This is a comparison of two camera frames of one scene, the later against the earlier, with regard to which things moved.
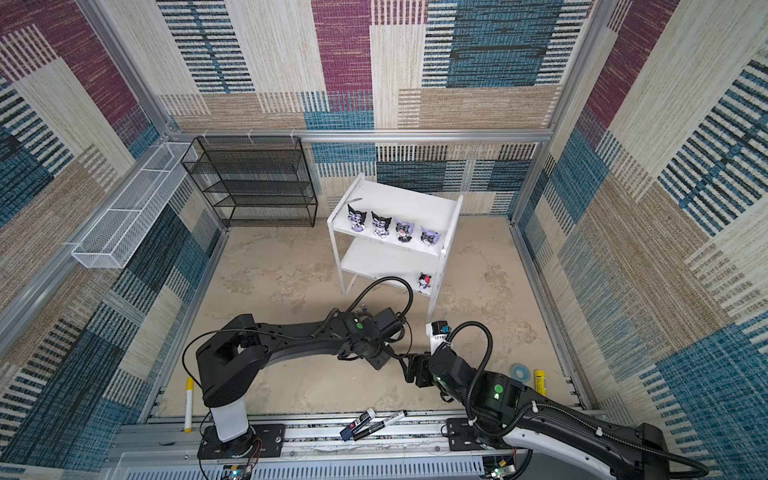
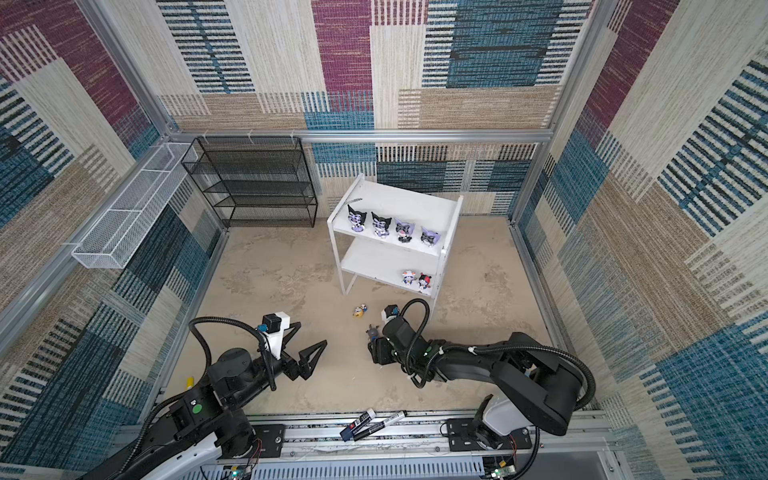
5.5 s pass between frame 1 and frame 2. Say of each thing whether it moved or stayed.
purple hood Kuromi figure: stayed
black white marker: stayed
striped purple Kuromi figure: stayed
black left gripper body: moved
